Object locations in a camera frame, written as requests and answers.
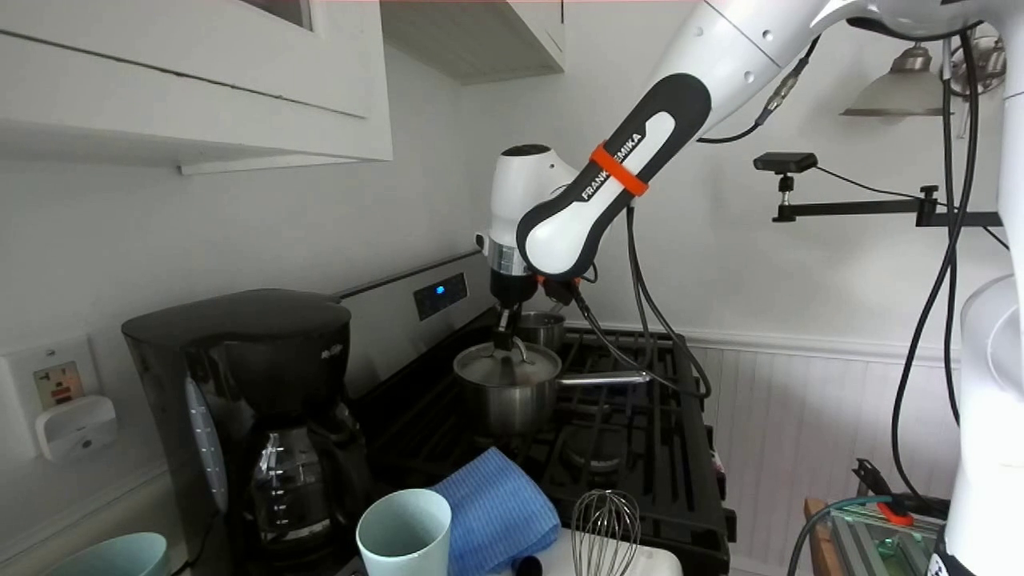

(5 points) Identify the wall lamp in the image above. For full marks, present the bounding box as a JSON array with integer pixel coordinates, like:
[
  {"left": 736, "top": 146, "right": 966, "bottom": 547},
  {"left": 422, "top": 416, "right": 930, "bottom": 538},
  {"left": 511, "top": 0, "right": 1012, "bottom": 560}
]
[{"left": 846, "top": 34, "right": 1006, "bottom": 117}]

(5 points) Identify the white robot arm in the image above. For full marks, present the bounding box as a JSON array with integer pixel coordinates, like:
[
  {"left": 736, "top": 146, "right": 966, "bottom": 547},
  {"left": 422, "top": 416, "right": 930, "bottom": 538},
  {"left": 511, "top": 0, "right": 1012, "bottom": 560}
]
[{"left": 485, "top": 0, "right": 1024, "bottom": 278}]

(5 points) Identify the black gas stove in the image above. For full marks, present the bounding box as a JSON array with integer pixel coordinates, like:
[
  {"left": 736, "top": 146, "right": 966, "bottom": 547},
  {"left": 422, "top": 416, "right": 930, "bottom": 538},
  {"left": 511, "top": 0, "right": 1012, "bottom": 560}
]
[{"left": 340, "top": 252, "right": 736, "bottom": 576}]

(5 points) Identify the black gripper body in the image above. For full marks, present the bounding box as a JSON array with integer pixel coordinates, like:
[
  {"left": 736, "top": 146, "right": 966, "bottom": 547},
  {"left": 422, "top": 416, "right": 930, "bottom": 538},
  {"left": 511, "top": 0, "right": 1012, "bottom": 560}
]
[{"left": 489, "top": 271, "right": 537, "bottom": 347}]

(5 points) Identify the light blue plate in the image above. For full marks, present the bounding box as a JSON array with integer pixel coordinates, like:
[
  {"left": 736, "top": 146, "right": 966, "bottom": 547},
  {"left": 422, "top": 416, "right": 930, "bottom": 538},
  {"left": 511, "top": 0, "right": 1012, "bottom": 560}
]
[{"left": 46, "top": 531, "right": 170, "bottom": 576}]

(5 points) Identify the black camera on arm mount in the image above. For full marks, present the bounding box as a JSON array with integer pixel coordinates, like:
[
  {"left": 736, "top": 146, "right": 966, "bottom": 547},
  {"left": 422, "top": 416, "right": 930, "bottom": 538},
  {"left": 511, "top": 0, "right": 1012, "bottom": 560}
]
[{"left": 750, "top": 151, "right": 1006, "bottom": 231}]

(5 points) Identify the big steel pot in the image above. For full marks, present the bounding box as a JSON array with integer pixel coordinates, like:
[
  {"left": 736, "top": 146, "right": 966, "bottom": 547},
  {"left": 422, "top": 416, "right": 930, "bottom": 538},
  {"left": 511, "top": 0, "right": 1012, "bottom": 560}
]
[{"left": 452, "top": 362, "right": 652, "bottom": 436}]

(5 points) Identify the silver pot lid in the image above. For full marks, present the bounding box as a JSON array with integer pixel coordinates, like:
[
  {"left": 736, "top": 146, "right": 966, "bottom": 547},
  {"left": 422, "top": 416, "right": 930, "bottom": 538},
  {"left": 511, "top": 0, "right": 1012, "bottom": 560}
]
[{"left": 454, "top": 343, "right": 559, "bottom": 386}]

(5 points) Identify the blue folded cloth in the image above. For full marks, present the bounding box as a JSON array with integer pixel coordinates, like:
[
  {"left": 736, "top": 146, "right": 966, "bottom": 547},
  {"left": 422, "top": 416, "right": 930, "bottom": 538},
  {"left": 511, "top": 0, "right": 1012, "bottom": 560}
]
[{"left": 435, "top": 447, "right": 559, "bottom": 576}]

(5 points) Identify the black coffee maker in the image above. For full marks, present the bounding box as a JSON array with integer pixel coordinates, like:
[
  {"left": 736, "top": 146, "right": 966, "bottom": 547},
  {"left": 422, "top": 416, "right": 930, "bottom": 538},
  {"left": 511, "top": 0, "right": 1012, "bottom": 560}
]
[{"left": 122, "top": 287, "right": 380, "bottom": 576}]

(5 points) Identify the small steel pot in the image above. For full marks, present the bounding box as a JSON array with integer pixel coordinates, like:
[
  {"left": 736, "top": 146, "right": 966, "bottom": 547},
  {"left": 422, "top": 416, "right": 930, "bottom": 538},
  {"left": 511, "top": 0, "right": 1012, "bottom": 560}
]
[{"left": 521, "top": 309, "right": 567, "bottom": 351}]

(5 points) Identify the white wall outlet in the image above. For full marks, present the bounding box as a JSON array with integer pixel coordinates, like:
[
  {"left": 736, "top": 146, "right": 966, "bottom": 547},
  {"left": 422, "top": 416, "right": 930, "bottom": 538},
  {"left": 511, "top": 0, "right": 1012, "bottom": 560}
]
[{"left": 3, "top": 337, "right": 119, "bottom": 465}]

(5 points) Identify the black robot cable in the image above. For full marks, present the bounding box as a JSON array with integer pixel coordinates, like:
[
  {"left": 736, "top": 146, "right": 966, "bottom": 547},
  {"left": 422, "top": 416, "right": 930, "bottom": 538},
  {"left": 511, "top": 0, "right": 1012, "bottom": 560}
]
[{"left": 563, "top": 204, "right": 716, "bottom": 402}]

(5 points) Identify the white upper cabinet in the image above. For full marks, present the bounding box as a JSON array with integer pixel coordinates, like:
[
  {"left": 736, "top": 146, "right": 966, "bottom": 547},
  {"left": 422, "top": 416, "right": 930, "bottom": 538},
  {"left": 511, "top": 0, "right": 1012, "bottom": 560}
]
[{"left": 0, "top": 0, "right": 394, "bottom": 176}]

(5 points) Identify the light green plastic cup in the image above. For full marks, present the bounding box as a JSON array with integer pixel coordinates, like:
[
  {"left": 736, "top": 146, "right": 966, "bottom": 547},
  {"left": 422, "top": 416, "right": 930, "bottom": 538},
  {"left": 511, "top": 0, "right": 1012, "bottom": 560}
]
[{"left": 355, "top": 488, "right": 452, "bottom": 576}]

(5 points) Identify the steel wire whisk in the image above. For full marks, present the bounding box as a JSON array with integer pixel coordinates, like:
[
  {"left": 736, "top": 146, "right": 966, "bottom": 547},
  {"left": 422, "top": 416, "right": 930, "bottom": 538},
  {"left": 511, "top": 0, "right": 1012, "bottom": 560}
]
[{"left": 568, "top": 488, "right": 643, "bottom": 576}]

